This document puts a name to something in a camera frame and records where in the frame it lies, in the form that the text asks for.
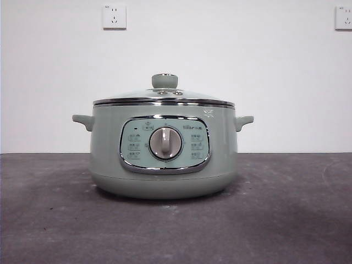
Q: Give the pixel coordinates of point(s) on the white wall socket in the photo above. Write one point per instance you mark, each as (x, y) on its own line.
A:
(114, 16)
(344, 17)

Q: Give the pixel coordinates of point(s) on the glass lid with green knob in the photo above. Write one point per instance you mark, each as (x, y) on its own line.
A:
(164, 81)

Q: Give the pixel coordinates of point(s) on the pale green electric cooking pot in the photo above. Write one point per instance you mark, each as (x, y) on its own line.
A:
(110, 165)

